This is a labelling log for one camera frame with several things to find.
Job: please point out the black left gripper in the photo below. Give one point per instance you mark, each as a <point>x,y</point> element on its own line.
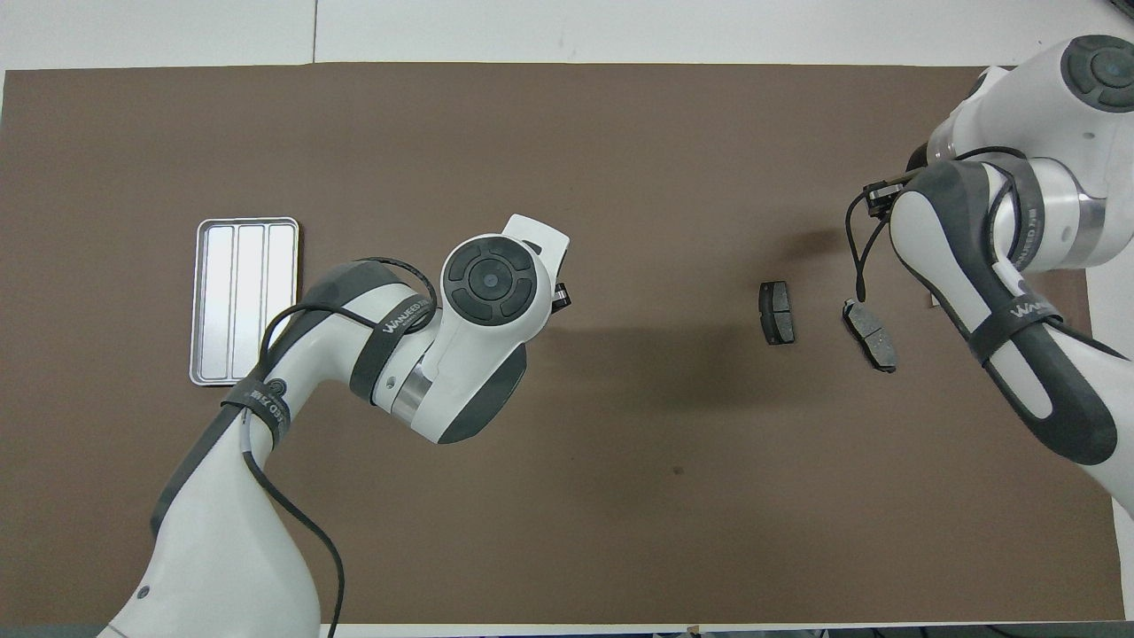
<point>561,298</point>

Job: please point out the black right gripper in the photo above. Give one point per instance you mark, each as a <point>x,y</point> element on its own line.
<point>879,198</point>

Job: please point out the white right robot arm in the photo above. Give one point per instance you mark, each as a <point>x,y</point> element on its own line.
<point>1063,372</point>

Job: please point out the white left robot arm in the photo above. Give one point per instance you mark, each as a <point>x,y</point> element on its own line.
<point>221,549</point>

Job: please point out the silver metal tray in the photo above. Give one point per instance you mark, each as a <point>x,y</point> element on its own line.
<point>248,301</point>

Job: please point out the dark grey curved brake pad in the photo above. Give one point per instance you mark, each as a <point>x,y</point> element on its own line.
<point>870,334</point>

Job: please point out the dark grey rectangular brake pad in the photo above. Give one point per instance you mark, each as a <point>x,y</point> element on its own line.
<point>777,312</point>

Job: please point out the brown table mat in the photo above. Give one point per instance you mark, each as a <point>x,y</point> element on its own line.
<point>620,133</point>

